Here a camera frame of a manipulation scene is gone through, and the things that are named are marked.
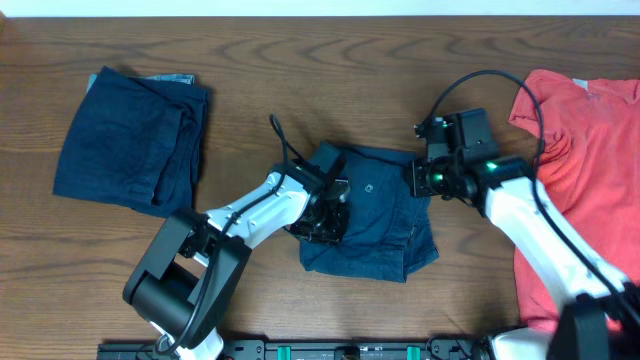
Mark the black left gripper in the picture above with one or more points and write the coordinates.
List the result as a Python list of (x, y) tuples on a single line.
[(326, 220)]

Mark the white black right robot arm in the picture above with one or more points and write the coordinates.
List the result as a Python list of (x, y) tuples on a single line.
[(598, 304)]

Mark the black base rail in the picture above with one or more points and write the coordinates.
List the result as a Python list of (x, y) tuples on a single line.
[(441, 347)]

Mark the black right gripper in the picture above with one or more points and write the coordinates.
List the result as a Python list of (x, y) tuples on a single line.
[(417, 178)]

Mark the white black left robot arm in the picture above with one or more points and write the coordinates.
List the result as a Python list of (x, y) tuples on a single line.
[(185, 280)]

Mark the navy blue shorts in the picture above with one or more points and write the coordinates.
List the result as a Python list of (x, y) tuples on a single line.
[(389, 234)]

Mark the red t-shirt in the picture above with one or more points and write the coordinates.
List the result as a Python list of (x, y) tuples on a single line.
[(590, 166)]

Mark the folded dark navy garment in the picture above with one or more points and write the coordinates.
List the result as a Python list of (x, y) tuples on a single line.
[(135, 142)]

